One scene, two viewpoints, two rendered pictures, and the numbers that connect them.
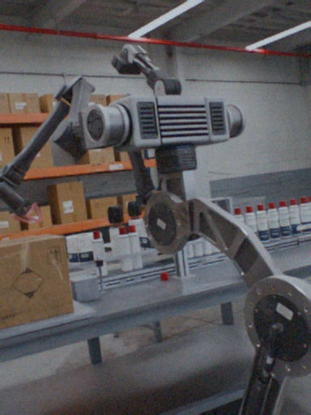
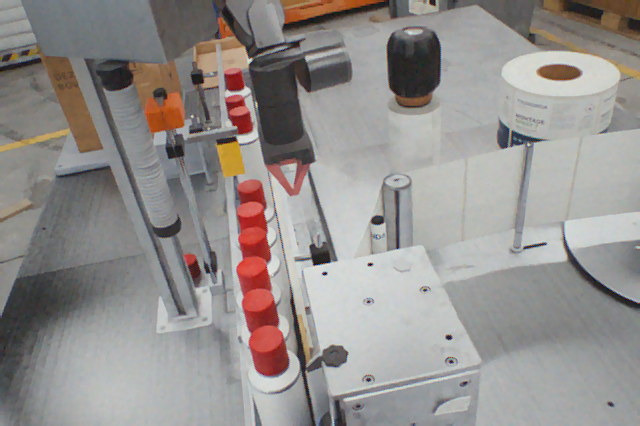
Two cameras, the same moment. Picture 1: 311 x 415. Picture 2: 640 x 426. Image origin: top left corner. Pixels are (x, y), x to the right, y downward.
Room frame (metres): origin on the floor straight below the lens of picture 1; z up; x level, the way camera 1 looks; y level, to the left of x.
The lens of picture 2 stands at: (2.65, -0.62, 1.47)
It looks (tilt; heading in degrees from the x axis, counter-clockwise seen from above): 37 degrees down; 111
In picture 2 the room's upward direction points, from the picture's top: 8 degrees counter-clockwise
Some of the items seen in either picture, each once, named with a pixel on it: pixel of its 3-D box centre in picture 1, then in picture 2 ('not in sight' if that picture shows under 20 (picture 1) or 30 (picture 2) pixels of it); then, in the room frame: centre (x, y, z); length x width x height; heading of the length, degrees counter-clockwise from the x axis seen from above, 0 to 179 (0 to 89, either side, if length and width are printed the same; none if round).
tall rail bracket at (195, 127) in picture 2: (98, 272); (212, 148); (2.09, 0.28, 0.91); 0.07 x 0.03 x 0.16; 26
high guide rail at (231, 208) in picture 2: (102, 260); (226, 136); (2.14, 0.26, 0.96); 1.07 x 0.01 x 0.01; 116
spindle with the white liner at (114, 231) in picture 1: (117, 233); (414, 120); (2.52, 0.21, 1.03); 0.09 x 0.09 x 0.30
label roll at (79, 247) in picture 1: (85, 247); (553, 108); (2.75, 0.42, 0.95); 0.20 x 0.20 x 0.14
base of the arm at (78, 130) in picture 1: (87, 131); not in sight; (1.54, 0.18, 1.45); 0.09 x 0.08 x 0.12; 127
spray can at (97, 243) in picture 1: (99, 254); (243, 120); (2.17, 0.28, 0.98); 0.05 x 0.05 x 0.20
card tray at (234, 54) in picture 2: not in sight; (236, 58); (1.86, 0.91, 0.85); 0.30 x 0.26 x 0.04; 116
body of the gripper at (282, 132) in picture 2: not in sight; (281, 122); (2.37, 0.01, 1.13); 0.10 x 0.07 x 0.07; 117
